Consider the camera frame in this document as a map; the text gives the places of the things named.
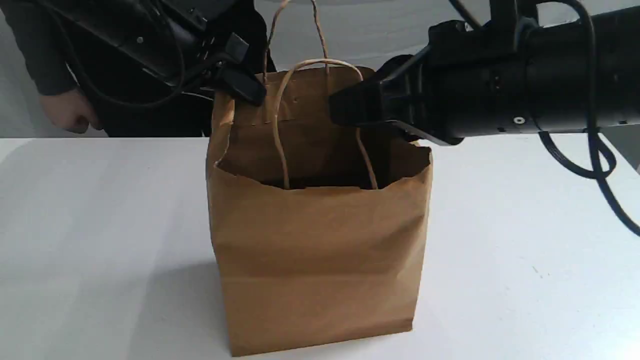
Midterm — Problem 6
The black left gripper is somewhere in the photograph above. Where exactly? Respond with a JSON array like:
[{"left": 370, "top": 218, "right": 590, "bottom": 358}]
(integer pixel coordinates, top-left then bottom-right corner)
[{"left": 165, "top": 0, "right": 266, "bottom": 107}]

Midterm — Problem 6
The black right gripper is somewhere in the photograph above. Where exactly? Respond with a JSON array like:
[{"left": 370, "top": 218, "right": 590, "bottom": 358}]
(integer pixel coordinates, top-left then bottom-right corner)
[{"left": 329, "top": 20, "right": 538, "bottom": 146}]

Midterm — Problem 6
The brown paper bag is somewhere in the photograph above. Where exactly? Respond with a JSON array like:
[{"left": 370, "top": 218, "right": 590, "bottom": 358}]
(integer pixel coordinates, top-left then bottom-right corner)
[{"left": 205, "top": 0, "right": 434, "bottom": 357}]

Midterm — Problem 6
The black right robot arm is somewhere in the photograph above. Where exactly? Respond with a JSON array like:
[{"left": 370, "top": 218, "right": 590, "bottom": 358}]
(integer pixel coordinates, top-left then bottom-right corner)
[{"left": 329, "top": 0, "right": 640, "bottom": 146}]

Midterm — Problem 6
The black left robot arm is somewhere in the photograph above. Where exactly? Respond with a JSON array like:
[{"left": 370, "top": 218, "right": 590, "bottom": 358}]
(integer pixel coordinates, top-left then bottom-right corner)
[{"left": 38, "top": 0, "right": 266, "bottom": 109}]

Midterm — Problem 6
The person's right hand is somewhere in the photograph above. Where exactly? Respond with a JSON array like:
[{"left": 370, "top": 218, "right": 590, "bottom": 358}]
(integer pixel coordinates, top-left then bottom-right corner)
[{"left": 39, "top": 88, "right": 103, "bottom": 134}]

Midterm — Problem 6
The person's dark clothed torso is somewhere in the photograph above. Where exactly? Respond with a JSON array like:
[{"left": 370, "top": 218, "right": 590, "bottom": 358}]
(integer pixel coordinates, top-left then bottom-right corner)
[{"left": 0, "top": 0, "right": 279, "bottom": 138}]

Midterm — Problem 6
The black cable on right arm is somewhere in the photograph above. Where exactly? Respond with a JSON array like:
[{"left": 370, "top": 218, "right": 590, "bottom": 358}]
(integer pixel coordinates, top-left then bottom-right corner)
[{"left": 447, "top": 0, "right": 640, "bottom": 237}]

